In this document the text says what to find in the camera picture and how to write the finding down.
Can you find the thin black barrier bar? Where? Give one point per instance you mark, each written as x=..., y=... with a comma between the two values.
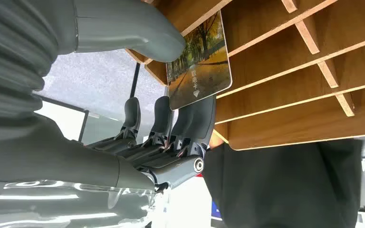
x=134, y=80

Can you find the white cabinet with dark frame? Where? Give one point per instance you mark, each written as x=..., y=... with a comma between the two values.
x=61, y=121

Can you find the wooden card organizer box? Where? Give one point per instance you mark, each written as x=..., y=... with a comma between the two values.
x=295, y=126

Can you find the person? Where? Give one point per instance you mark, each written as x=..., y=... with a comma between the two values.
x=280, y=188

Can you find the clear plastic wrist cover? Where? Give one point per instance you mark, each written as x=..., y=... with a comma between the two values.
x=59, y=207

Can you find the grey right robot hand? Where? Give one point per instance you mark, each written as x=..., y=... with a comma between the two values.
x=75, y=163

